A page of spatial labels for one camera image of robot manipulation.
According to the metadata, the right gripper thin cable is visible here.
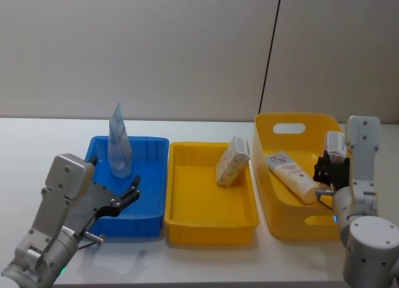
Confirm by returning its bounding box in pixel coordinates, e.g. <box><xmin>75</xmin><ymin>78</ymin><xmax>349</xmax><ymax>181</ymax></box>
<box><xmin>315</xmin><ymin>189</ymin><xmax>337</xmax><ymax>211</ymax></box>

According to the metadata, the yellow basket with handles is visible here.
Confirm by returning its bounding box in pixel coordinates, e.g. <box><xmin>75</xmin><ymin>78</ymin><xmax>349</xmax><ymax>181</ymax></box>
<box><xmin>252</xmin><ymin>112</ymin><xmax>352</xmax><ymax>242</ymax></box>

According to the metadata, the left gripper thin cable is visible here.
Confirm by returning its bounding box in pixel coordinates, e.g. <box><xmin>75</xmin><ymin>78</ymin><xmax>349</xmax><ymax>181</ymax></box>
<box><xmin>75</xmin><ymin>232</ymin><xmax>106</xmax><ymax>251</ymax></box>

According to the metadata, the blue plastic tray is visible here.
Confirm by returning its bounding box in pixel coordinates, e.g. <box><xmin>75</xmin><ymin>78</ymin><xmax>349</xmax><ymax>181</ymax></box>
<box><xmin>84</xmin><ymin>135</ymin><xmax>170</xmax><ymax>238</ymax></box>

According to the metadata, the cream patterned box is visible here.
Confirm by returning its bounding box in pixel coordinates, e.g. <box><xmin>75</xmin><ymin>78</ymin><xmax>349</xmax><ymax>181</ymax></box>
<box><xmin>216</xmin><ymin>136</ymin><xmax>252</xmax><ymax>187</ymax></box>

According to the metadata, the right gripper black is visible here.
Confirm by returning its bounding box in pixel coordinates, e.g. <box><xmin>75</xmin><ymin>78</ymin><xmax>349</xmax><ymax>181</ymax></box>
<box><xmin>312</xmin><ymin>151</ymin><xmax>353</xmax><ymax>192</ymax></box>

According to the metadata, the shallow yellow plastic tray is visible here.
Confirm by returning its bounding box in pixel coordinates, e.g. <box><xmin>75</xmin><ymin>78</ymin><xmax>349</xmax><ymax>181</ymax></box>
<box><xmin>163</xmin><ymin>141</ymin><xmax>260</xmax><ymax>246</ymax></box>

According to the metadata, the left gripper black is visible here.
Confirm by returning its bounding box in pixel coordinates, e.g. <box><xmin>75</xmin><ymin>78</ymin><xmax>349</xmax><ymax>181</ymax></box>
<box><xmin>64</xmin><ymin>156</ymin><xmax>142</xmax><ymax>238</ymax></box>

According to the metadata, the white cream tube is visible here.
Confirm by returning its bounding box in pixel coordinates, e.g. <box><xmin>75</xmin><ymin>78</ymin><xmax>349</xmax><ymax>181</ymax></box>
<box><xmin>265</xmin><ymin>151</ymin><xmax>320</xmax><ymax>205</ymax></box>

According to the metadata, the clear standing tube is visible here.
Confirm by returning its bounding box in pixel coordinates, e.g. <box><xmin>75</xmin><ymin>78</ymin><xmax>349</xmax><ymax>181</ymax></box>
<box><xmin>107</xmin><ymin>102</ymin><xmax>133</xmax><ymax>179</ymax></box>

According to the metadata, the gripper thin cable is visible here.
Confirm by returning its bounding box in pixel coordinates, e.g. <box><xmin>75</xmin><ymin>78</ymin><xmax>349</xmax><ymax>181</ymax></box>
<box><xmin>75</xmin><ymin>232</ymin><xmax>106</xmax><ymax>251</ymax></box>
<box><xmin>315</xmin><ymin>189</ymin><xmax>337</xmax><ymax>211</ymax></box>

